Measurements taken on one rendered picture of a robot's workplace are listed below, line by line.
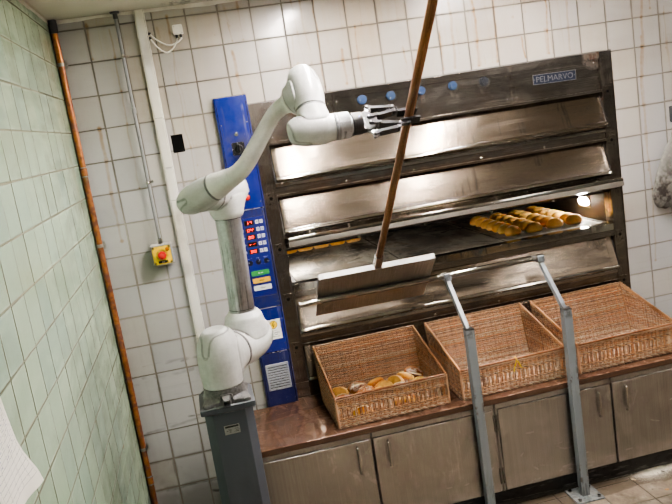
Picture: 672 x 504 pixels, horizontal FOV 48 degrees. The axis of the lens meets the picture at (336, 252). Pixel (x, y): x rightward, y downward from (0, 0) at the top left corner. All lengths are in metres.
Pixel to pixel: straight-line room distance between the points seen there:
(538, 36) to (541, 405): 1.87
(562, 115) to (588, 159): 0.28
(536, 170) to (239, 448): 2.18
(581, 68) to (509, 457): 2.04
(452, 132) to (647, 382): 1.57
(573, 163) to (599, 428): 1.38
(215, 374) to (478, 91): 2.06
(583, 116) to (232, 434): 2.50
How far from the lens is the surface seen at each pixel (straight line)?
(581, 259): 4.30
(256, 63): 3.73
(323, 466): 3.53
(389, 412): 3.55
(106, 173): 3.73
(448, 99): 3.95
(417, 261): 3.42
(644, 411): 4.05
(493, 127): 4.02
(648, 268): 4.53
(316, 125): 2.44
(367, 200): 3.82
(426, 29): 2.29
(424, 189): 3.90
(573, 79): 4.23
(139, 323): 3.82
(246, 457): 2.94
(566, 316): 3.63
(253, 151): 2.62
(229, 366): 2.83
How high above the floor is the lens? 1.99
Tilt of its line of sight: 10 degrees down
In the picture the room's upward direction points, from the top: 9 degrees counter-clockwise
